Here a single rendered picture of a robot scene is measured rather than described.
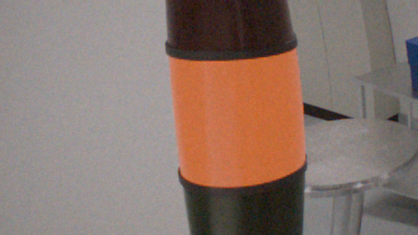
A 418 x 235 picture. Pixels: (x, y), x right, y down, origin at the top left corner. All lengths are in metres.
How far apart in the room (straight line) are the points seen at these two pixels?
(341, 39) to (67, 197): 5.73
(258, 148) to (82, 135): 1.65
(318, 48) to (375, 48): 0.71
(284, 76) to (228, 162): 0.04
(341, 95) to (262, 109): 7.43
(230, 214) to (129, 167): 1.71
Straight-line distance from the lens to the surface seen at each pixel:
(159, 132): 2.14
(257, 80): 0.39
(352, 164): 4.31
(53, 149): 2.00
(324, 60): 7.89
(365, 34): 7.37
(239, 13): 0.39
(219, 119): 0.40
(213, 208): 0.41
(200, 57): 0.39
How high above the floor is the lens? 2.39
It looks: 17 degrees down
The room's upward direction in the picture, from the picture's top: 6 degrees counter-clockwise
